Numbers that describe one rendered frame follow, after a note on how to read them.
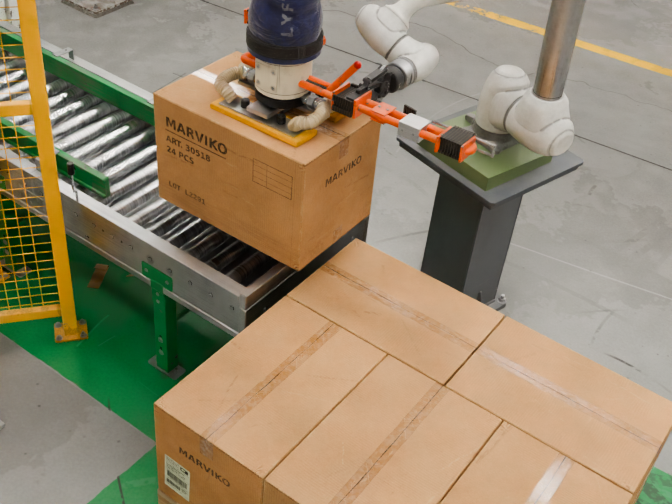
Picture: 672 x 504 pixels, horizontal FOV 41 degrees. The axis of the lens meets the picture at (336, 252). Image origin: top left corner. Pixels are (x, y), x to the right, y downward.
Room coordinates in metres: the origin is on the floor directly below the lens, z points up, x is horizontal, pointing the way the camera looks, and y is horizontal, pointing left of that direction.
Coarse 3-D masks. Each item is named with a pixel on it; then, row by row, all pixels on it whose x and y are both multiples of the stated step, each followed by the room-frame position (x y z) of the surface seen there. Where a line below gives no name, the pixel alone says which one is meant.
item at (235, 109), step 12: (240, 96) 2.46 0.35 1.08; (216, 108) 2.38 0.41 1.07; (228, 108) 2.38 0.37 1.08; (240, 108) 2.37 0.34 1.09; (240, 120) 2.33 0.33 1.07; (252, 120) 2.32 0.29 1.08; (264, 120) 2.32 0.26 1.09; (276, 120) 2.31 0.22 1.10; (288, 120) 2.33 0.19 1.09; (264, 132) 2.28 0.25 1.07; (276, 132) 2.26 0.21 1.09; (288, 132) 2.26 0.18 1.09; (300, 132) 2.27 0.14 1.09; (312, 132) 2.28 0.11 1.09; (300, 144) 2.23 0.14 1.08
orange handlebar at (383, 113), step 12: (324, 36) 2.68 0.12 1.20; (252, 60) 2.47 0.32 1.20; (300, 84) 2.36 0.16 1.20; (312, 84) 2.35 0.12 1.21; (324, 84) 2.37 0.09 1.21; (324, 96) 2.32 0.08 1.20; (360, 108) 2.25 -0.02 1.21; (372, 108) 2.24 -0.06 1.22; (384, 108) 2.24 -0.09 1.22; (396, 108) 2.25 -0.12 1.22; (384, 120) 2.20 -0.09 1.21; (396, 120) 2.19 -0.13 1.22; (420, 132) 2.14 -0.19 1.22; (432, 132) 2.17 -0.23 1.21
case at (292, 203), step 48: (192, 96) 2.45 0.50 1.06; (192, 144) 2.37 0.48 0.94; (240, 144) 2.26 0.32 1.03; (288, 144) 2.24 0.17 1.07; (336, 144) 2.27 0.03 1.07; (192, 192) 2.37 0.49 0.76; (240, 192) 2.26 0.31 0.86; (288, 192) 2.17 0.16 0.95; (336, 192) 2.29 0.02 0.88; (288, 240) 2.16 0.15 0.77; (336, 240) 2.31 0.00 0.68
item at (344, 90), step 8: (344, 88) 2.33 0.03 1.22; (352, 88) 2.34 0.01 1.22; (336, 96) 2.27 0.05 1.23; (344, 96) 2.29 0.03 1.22; (360, 96) 2.27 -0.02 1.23; (368, 96) 2.30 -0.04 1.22; (336, 104) 2.28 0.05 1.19; (344, 104) 2.25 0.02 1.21; (352, 104) 2.24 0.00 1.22; (344, 112) 2.25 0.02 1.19; (352, 112) 2.25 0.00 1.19; (360, 112) 2.27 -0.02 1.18
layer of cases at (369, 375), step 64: (384, 256) 2.41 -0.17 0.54; (256, 320) 2.03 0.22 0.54; (320, 320) 2.06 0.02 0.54; (384, 320) 2.10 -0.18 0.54; (448, 320) 2.13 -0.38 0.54; (512, 320) 2.16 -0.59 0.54; (192, 384) 1.74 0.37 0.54; (256, 384) 1.77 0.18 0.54; (320, 384) 1.79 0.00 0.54; (384, 384) 1.82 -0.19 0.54; (448, 384) 1.85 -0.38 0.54; (512, 384) 1.88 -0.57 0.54; (576, 384) 1.91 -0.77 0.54; (192, 448) 1.58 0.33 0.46; (256, 448) 1.54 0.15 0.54; (320, 448) 1.56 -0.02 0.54; (384, 448) 1.59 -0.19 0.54; (448, 448) 1.61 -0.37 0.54; (512, 448) 1.64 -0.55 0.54; (576, 448) 1.67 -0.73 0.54; (640, 448) 1.69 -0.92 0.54
